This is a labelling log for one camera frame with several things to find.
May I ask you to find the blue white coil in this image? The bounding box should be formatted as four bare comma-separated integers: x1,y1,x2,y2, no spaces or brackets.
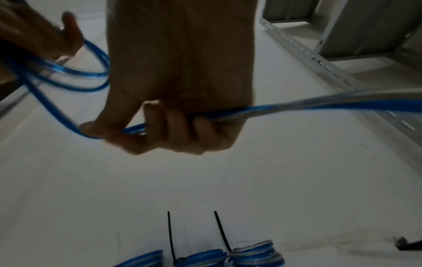
0,39,422,140
229,239,285,267

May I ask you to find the person's right hand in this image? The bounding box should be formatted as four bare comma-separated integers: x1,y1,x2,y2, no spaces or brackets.
79,0,258,156

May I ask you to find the grey shelf board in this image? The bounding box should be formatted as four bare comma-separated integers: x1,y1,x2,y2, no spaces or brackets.
314,0,422,62

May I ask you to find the white perforated shelf upright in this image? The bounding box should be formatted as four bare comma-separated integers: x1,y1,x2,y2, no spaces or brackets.
259,18,422,148

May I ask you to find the curled black cable tie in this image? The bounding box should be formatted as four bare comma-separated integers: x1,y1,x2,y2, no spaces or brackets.
393,236,422,252

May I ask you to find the person's left hand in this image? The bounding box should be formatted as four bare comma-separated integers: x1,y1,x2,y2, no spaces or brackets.
0,0,85,87

